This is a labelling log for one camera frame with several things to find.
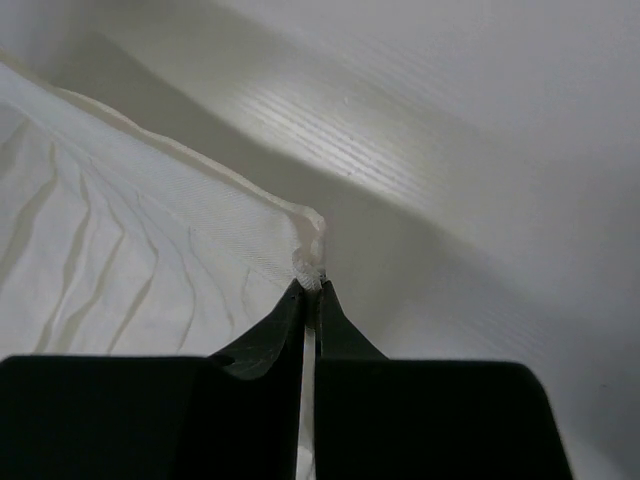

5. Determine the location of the white pleated skirt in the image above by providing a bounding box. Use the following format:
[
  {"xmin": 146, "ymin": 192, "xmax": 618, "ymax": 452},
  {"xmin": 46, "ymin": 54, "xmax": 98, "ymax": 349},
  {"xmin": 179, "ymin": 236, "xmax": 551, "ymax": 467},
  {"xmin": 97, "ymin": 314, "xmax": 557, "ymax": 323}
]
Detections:
[{"xmin": 0, "ymin": 47, "xmax": 326, "ymax": 480}]

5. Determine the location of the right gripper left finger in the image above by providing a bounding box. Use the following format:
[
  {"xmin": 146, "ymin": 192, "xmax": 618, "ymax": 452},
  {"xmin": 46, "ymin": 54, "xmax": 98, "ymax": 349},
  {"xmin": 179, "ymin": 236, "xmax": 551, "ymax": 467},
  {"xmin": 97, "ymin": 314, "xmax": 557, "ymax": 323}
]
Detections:
[{"xmin": 1, "ymin": 283, "xmax": 306, "ymax": 479}]

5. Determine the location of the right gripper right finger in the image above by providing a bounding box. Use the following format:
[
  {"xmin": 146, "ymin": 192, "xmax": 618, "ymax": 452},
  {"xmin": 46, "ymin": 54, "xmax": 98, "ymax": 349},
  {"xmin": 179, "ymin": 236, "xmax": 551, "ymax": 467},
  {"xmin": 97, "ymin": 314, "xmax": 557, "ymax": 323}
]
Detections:
[{"xmin": 314, "ymin": 283, "xmax": 572, "ymax": 479}]

